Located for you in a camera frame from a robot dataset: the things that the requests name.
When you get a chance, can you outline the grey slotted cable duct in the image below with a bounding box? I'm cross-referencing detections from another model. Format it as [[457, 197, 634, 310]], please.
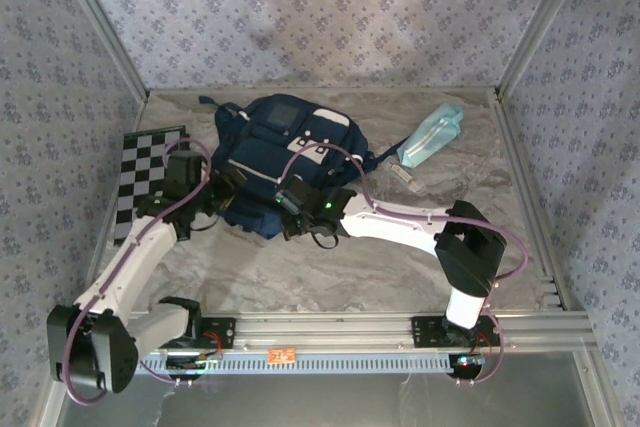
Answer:
[[137, 352, 457, 376]]

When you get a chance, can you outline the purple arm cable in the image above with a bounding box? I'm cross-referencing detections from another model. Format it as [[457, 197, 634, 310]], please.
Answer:
[[282, 142, 530, 388], [62, 136, 211, 406]]

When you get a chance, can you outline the small clear tube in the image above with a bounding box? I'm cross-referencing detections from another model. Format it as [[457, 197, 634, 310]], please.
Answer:
[[383, 156, 427, 193]]

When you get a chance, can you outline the aluminium mounting rail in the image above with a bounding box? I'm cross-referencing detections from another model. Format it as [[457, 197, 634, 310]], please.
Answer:
[[124, 311, 599, 352]]

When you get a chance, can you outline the light teal pencil case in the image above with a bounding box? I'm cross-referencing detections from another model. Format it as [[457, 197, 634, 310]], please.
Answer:
[[396, 102, 464, 169]]

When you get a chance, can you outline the grey metal sheet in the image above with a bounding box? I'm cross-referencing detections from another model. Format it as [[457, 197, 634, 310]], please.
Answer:
[[39, 351, 616, 427]]

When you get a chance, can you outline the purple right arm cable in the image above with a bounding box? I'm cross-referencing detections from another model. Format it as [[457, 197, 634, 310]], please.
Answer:
[[282, 142, 530, 388]]

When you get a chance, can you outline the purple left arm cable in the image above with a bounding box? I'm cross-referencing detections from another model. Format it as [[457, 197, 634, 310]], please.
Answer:
[[62, 136, 211, 406]]

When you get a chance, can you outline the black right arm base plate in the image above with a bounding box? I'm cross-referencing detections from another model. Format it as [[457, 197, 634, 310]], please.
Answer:
[[410, 315, 503, 348]]

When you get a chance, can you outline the black grey folding chessboard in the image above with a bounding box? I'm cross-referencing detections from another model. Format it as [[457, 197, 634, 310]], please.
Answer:
[[112, 125, 191, 248]]

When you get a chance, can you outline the aluminium frame post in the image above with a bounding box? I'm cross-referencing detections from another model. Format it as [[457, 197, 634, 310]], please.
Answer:
[[494, 0, 596, 101], [49, 0, 150, 103]]

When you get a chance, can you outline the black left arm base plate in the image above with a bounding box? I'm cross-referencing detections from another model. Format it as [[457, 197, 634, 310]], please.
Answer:
[[164, 316, 237, 350]]

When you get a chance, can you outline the navy blue backpack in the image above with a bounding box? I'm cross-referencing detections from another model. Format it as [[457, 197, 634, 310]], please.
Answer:
[[198, 94, 401, 241]]

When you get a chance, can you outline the small left circuit board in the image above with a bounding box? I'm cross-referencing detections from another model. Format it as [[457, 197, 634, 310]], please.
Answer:
[[166, 350, 225, 373]]

